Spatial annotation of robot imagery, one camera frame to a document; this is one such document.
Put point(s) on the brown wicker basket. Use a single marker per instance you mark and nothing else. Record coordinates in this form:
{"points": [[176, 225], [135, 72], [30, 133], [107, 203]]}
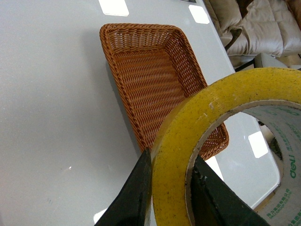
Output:
{"points": [[154, 68]]}

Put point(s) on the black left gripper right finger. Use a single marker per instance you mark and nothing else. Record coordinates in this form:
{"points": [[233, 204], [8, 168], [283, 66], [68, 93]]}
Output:
{"points": [[215, 204]]}

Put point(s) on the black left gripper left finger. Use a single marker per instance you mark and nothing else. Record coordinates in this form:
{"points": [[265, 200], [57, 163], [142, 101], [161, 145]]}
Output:
{"points": [[132, 206]]}

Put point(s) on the beige sofa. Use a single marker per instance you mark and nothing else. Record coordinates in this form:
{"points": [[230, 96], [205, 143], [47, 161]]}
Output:
{"points": [[250, 27]]}

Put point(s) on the clear yellowish tape roll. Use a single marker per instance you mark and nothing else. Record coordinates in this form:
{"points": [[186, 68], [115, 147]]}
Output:
{"points": [[272, 95]]}

